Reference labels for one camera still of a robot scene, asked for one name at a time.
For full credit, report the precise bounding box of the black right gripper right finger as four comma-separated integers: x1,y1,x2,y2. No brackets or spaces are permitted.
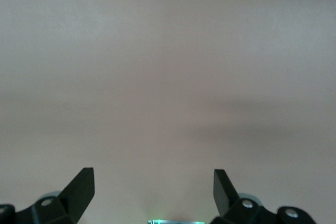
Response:
211,169,316,224

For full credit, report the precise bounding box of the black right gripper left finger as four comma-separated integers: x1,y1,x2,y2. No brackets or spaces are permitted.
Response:
0,167,96,224

